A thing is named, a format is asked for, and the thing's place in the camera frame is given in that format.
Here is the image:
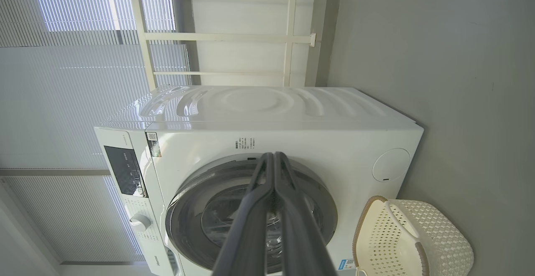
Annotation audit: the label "white washing machine control dial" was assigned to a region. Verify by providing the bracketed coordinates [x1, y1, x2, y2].
[129, 213, 151, 231]

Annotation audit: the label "black washing machine display panel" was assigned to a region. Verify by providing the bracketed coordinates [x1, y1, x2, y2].
[104, 146, 147, 197]

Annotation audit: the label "round white filter cover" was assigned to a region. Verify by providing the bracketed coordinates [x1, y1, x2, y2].
[372, 148, 411, 182]

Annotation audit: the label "white basket with brown rim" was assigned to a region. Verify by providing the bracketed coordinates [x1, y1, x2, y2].
[352, 196, 474, 276]

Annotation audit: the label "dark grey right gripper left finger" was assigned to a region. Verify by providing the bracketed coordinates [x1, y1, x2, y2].
[212, 152, 276, 276]

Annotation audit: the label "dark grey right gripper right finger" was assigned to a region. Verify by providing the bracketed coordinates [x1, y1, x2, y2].
[274, 152, 337, 276]

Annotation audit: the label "white window blinds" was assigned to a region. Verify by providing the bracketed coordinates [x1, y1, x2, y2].
[0, 0, 191, 264]

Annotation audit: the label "white front-load washing machine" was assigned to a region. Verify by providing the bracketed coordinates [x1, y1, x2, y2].
[94, 84, 424, 276]

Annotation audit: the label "round black glass washer door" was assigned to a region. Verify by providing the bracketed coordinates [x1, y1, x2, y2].
[165, 157, 338, 274]

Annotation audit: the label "white metal railing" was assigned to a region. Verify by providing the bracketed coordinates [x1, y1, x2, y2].
[127, 0, 317, 90]

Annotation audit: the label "QR code sticker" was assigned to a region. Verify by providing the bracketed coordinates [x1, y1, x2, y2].
[146, 132, 162, 157]

